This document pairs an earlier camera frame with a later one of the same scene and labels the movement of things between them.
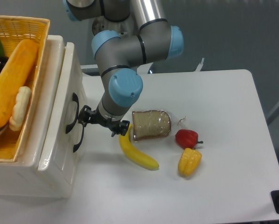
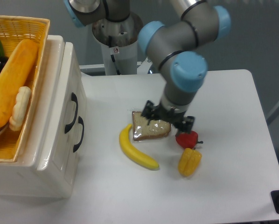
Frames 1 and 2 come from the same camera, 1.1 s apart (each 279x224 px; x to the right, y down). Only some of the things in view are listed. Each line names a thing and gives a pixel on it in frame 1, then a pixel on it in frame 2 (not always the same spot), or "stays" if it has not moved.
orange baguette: [12, 76] stays
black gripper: [97, 118] -> [152, 112]
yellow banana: [138, 158] stays
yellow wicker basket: [12, 31] stays
